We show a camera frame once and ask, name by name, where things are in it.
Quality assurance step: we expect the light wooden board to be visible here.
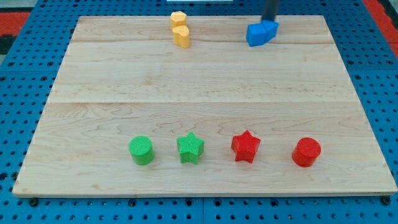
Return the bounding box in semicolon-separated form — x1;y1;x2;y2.
12;16;397;198

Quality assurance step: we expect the blue angular block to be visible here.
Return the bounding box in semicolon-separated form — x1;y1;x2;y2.
261;20;279;43

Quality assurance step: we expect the red cylinder block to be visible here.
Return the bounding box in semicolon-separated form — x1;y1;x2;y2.
292;137;322;167

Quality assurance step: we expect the green star block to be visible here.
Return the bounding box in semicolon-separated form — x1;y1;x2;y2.
177;132;205;165

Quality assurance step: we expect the red star block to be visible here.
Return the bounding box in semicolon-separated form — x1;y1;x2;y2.
231;130;261;164

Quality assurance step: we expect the yellow hexagon block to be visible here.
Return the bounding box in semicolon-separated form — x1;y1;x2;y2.
169;11;187;29

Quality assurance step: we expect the blue cube block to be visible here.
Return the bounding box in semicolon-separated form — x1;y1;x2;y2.
246;23;267;47

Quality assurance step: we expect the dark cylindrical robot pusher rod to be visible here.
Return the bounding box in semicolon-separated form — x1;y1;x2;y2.
261;0;280;21

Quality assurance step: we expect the yellow heart block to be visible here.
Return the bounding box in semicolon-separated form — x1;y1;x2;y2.
172;26;190;48

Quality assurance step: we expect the green cylinder block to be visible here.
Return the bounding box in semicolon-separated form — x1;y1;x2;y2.
129;136;154;166

